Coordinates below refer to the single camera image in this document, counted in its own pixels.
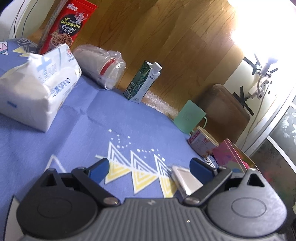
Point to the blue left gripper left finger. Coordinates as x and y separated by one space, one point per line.
88 180

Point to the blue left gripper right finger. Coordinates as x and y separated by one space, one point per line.
211 178

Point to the pink tin box gold interior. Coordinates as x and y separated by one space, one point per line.
229 155

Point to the peanut can with lid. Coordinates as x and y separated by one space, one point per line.
202 142

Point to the brown chair back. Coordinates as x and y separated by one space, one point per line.
226 117

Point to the blue patterned tablecloth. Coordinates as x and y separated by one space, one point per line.
140 143

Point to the mint green plastic mug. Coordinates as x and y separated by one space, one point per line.
189 116

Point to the white tissue pack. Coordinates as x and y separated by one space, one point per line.
33 93

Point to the clear plastic jar red band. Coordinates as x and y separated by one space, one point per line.
104 67

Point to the green white drink carton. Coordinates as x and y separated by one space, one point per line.
142 81

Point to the red cereal box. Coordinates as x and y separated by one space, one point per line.
65 24

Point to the black wall bracket with cables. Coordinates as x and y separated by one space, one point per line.
261 74

